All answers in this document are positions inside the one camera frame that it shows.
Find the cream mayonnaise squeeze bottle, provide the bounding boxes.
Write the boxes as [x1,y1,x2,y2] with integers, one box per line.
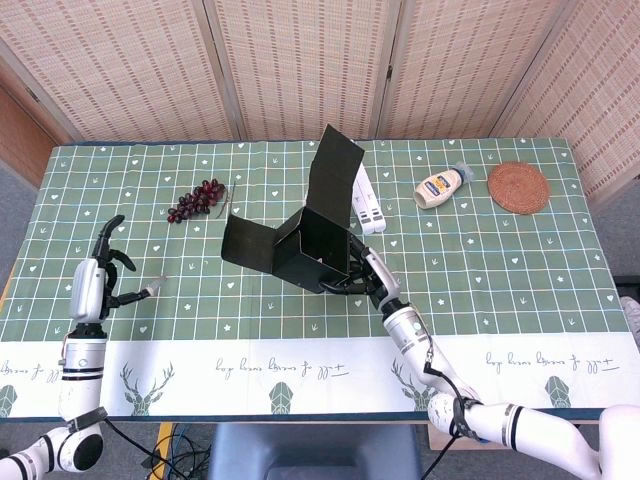
[413,162,475,211]

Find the green checked tablecloth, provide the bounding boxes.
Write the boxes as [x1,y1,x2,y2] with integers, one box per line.
[0,138,632,419]

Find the tangled floor cables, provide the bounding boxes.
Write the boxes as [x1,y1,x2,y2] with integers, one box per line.
[142,424,214,480]

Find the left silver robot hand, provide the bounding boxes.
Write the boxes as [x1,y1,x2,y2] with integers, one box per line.
[68,214,169,334]

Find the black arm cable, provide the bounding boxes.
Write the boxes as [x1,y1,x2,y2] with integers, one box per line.
[422,344,484,480]
[59,407,156,459]

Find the black folding box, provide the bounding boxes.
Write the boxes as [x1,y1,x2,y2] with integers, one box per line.
[221,123,366,295]

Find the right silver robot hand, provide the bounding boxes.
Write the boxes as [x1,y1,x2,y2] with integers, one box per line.
[319,234,402,312]

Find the dark red grape bunch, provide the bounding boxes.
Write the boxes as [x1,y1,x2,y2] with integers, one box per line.
[166,178,238,225]

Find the woven bamboo folding screen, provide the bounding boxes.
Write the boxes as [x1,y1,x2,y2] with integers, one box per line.
[0,0,640,201]

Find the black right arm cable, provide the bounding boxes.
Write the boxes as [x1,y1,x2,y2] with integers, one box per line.
[422,344,484,480]

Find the round brown woven coaster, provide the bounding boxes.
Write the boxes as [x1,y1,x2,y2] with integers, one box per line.
[487,161,552,216]

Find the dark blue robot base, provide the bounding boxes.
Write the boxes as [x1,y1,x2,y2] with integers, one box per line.
[207,423,424,480]

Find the white folding stand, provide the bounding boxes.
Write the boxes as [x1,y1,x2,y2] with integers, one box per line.
[349,162,388,236]

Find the brown wooden door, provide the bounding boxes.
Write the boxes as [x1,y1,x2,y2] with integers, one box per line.
[0,84,66,189]

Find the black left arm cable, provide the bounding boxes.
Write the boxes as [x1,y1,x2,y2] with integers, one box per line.
[59,407,156,459]

